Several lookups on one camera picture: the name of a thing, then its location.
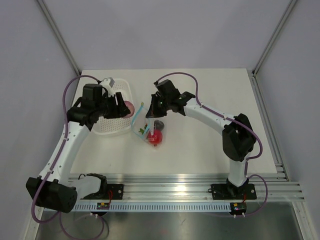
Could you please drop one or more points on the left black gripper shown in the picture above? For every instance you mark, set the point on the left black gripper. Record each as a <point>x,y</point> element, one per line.
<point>121,110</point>

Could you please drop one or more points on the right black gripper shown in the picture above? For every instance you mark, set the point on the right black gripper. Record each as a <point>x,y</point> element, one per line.
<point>154,112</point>

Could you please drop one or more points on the pink toy onion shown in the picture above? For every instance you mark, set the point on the pink toy onion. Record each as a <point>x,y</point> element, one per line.
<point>131,108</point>

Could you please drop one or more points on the clear zip top bag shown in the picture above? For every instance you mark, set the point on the clear zip top bag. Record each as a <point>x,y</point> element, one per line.
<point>150,130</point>

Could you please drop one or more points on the red cherry tomato sprig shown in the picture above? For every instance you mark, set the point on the red cherry tomato sprig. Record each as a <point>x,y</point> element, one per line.
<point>144,133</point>

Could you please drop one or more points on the red toy apple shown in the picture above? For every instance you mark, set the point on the red toy apple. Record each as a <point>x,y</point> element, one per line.
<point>156,138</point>

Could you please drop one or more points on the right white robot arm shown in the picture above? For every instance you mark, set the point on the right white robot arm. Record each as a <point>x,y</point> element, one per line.
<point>238,139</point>

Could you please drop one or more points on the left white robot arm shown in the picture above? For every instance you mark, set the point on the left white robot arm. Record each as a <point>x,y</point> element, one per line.
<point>51,189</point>

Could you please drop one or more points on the white perforated plastic basket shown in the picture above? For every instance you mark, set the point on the white perforated plastic basket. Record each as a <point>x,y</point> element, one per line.
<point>112,127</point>

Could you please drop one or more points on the left small circuit board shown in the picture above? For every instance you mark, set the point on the left small circuit board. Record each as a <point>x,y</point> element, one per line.
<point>103,206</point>

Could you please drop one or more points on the small circuit board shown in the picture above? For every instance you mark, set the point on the small circuit board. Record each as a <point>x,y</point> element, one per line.
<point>238,209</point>
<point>103,206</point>

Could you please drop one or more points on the right small circuit board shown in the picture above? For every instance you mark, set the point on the right small circuit board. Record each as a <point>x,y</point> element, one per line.
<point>238,209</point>

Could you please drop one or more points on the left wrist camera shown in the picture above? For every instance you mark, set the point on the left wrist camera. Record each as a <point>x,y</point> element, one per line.
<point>108,83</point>

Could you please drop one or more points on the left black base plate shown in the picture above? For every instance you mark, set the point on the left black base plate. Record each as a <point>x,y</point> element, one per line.
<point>115,191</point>

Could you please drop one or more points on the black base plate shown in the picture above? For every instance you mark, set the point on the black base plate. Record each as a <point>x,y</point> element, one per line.
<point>223,191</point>
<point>115,191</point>

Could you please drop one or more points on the white slotted cable duct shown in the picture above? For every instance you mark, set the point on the white slotted cable duct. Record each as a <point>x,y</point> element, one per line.
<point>211,207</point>

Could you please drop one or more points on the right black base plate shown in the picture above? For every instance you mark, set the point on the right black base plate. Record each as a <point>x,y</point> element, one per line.
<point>223,191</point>

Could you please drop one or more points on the left aluminium frame post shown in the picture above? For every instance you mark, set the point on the left aluminium frame post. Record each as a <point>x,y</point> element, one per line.
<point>58,36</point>

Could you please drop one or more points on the aluminium frame post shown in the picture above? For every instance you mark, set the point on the aluminium frame post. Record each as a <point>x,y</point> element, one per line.
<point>58,36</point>
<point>274,36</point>

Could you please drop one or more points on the aluminium mounting rail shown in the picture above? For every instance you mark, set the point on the aluminium mounting rail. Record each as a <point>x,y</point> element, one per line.
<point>194,187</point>

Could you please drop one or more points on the right aluminium frame post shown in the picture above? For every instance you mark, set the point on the right aluminium frame post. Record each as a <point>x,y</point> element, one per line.
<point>274,36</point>

